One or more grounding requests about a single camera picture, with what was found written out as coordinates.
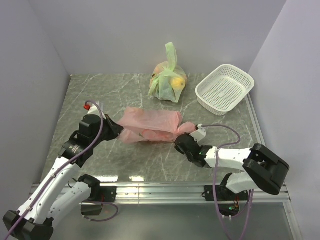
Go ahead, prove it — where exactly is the pink plastic bag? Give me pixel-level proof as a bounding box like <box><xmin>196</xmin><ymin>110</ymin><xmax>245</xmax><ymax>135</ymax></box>
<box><xmin>117</xmin><ymin>107</ymin><xmax>196</xmax><ymax>144</ymax></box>

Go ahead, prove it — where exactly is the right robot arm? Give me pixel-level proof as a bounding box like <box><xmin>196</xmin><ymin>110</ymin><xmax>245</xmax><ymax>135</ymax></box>
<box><xmin>175</xmin><ymin>133</ymin><xmax>290</xmax><ymax>200</ymax></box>

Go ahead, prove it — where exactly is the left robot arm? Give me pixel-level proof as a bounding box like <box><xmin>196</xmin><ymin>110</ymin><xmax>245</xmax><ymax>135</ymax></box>
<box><xmin>3</xmin><ymin>114</ymin><xmax>124</xmax><ymax>240</ymax></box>

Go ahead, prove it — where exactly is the yellow fruit in green bag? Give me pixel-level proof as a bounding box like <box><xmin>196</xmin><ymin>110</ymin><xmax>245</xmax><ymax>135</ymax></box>
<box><xmin>170</xmin><ymin>77</ymin><xmax>186</xmax><ymax>91</ymax></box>

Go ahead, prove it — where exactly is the green plastic bag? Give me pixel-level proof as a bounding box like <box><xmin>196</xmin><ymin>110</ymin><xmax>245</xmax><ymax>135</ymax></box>
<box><xmin>148</xmin><ymin>42</ymin><xmax>187</xmax><ymax>103</ymax></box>

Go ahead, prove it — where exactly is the orange fruit in green bag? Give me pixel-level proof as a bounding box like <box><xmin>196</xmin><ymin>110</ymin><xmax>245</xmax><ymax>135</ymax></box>
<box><xmin>151</xmin><ymin>61</ymin><xmax>169</xmax><ymax>78</ymax></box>

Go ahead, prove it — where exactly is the white perforated plastic basket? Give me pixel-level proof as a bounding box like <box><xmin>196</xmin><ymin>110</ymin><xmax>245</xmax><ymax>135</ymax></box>
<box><xmin>195</xmin><ymin>64</ymin><xmax>255</xmax><ymax>116</ymax></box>

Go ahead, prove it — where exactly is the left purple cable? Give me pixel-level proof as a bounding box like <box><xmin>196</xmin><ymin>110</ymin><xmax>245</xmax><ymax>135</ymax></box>
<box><xmin>4</xmin><ymin>100</ymin><xmax>120</xmax><ymax>238</ymax></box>

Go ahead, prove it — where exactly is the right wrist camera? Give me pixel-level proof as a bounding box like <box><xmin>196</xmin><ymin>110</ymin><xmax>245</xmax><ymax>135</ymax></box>
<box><xmin>190</xmin><ymin>124</ymin><xmax>207</xmax><ymax>143</ymax></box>

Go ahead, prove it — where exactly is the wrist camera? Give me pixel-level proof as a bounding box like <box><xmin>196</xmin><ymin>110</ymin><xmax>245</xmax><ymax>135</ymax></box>
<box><xmin>190</xmin><ymin>124</ymin><xmax>207</xmax><ymax>143</ymax></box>
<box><xmin>83</xmin><ymin>101</ymin><xmax>104</xmax><ymax>116</ymax></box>

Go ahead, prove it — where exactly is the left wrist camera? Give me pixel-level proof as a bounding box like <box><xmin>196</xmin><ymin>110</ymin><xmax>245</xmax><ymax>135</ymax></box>
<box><xmin>83</xmin><ymin>101</ymin><xmax>104</xmax><ymax>116</ymax></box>

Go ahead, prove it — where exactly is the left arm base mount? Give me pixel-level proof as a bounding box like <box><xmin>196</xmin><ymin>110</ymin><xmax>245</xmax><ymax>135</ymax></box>
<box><xmin>80</xmin><ymin>185</ymin><xmax>117</xmax><ymax>217</ymax></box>

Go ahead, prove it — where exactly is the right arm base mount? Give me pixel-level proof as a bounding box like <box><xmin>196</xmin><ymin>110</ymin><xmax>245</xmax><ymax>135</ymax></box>
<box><xmin>199</xmin><ymin>184</ymin><xmax>248</xmax><ymax>218</ymax></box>

